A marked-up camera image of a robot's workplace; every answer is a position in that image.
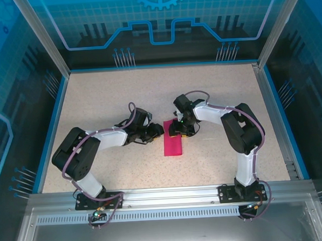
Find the magenta cloth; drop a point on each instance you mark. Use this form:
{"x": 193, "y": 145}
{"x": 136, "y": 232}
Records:
{"x": 173, "y": 147}

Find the aluminium frame post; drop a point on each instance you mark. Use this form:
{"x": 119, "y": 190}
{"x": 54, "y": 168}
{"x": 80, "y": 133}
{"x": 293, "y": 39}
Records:
{"x": 46, "y": 37}
{"x": 280, "y": 25}

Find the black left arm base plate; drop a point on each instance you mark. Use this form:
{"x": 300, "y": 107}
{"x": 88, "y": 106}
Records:
{"x": 81, "y": 203}

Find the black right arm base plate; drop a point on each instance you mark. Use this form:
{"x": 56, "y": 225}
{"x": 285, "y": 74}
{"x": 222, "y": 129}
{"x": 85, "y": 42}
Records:
{"x": 224, "y": 194}

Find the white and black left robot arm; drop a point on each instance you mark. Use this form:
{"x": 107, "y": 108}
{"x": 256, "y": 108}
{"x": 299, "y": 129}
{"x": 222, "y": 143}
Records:
{"x": 110, "y": 138}

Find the blue table edge strip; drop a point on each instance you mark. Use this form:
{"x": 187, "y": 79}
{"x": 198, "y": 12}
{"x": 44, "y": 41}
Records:
{"x": 53, "y": 132}
{"x": 285, "y": 119}
{"x": 160, "y": 65}

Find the aluminium mounting rail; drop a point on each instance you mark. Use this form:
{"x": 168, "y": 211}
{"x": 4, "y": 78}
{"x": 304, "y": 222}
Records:
{"x": 170, "y": 197}

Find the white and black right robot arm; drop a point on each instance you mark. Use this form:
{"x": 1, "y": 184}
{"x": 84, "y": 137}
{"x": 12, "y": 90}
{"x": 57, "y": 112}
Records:
{"x": 209, "y": 114}

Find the steel sheet panel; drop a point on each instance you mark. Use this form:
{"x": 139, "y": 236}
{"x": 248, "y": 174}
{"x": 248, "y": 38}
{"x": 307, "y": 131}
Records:
{"x": 169, "y": 233}

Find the aluminium side rail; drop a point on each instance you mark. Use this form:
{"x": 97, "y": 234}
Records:
{"x": 274, "y": 120}

